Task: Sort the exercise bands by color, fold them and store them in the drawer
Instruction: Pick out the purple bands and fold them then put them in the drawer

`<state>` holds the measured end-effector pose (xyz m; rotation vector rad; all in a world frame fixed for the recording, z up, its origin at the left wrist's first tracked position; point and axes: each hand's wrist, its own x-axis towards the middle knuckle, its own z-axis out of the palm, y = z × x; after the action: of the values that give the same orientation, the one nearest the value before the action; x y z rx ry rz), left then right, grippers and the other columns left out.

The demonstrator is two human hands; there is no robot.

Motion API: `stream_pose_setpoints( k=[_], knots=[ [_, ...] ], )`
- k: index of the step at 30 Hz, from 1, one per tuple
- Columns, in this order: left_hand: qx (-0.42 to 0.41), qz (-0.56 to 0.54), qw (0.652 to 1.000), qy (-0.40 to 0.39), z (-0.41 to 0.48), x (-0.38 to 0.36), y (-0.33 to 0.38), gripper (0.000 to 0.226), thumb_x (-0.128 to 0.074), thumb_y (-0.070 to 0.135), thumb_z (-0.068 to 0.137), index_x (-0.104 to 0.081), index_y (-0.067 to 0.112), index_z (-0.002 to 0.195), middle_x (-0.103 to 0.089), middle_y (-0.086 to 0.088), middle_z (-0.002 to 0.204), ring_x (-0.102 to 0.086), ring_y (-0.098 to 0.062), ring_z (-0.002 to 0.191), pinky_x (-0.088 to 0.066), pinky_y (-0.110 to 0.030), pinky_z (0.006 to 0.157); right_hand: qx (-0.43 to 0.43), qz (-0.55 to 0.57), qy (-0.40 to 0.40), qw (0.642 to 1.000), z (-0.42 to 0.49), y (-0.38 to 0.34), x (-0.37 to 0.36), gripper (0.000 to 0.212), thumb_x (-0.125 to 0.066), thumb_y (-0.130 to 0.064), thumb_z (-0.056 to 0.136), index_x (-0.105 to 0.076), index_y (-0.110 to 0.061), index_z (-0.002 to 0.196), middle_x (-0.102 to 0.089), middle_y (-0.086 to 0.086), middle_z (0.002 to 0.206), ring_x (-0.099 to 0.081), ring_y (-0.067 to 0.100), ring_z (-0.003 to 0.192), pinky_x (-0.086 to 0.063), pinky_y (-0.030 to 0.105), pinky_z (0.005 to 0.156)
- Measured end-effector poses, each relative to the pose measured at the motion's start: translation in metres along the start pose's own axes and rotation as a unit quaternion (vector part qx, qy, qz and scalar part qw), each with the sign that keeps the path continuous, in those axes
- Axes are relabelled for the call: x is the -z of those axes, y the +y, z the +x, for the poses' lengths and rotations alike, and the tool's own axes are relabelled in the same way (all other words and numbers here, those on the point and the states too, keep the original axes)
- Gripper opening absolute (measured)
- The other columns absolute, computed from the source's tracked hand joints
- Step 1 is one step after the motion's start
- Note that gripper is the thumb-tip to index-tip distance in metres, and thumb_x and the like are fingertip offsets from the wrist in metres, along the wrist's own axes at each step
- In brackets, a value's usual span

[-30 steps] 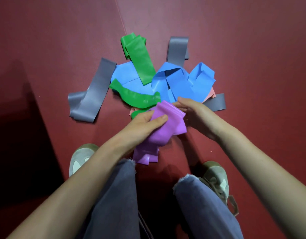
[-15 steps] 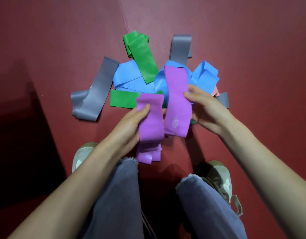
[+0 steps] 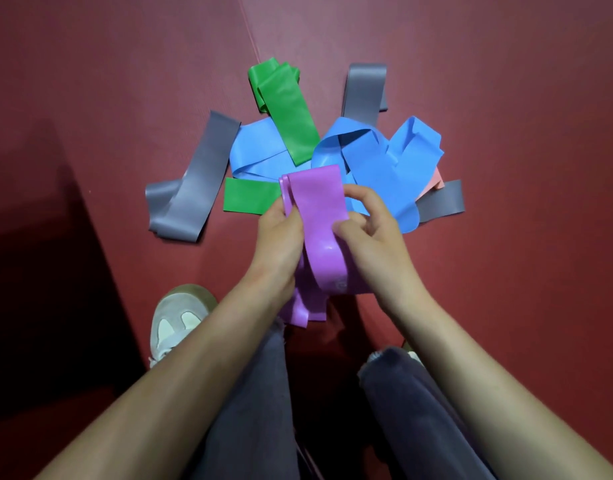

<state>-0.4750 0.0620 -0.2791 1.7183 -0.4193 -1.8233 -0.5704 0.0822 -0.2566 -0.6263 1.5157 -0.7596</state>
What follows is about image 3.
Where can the person's right hand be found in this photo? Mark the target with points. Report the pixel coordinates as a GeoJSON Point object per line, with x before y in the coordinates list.
{"type": "Point", "coordinates": [381, 254]}

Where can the person's left hand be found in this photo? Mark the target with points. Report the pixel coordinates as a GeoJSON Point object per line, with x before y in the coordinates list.
{"type": "Point", "coordinates": [279, 249]}

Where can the purple resistance band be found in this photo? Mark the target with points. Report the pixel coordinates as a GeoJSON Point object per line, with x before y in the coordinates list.
{"type": "Point", "coordinates": [319, 204]}

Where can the pink resistance band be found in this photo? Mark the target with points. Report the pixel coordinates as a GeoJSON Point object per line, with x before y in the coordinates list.
{"type": "Point", "coordinates": [435, 183]}

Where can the blue resistance band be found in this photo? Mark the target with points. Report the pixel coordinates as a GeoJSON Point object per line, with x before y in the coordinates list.
{"type": "Point", "coordinates": [371, 164]}

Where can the grey resistance band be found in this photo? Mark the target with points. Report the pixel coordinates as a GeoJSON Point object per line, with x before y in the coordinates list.
{"type": "Point", "coordinates": [196, 194]}

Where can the green resistance band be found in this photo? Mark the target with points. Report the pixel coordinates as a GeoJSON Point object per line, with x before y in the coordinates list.
{"type": "Point", "coordinates": [286, 114]}

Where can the person's left forearm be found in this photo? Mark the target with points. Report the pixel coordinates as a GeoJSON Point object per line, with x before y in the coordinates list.
{"type": "Point", "coordinates": [161, 404]}

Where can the person's right forearm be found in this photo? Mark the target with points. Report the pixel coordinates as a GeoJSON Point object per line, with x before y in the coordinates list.
{"type": "Point", "coordinates": [501, 409]}

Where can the person's right shoe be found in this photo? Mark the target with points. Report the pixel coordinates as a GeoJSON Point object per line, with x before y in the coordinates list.
{"type": "Point", "coordinates": [412, 353]}

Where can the person's shoe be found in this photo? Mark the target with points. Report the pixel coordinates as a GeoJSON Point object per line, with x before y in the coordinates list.
{"type": "Point", "coordinates": [412, 353]}
{"type": "Point", "coordinates": [179, 319]}

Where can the person's left shoe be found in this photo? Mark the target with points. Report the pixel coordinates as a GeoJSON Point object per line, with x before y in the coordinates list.
{"type": "Point", "coordinates": [179, 319]}

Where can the person's right leg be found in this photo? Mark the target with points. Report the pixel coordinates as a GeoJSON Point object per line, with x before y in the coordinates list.
{"type": "Point", "coordinates": [416, 424]}

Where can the person's leg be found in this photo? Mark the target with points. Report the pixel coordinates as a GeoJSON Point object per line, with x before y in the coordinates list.
{"type": "Point", "coordinates": [416, 424]}
{"type": "Point", "coordinates": [256, 424]}

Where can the person's left leg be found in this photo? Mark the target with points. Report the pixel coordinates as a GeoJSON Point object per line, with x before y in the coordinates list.
{"type": "Point", "coordinates": [256, 424]}

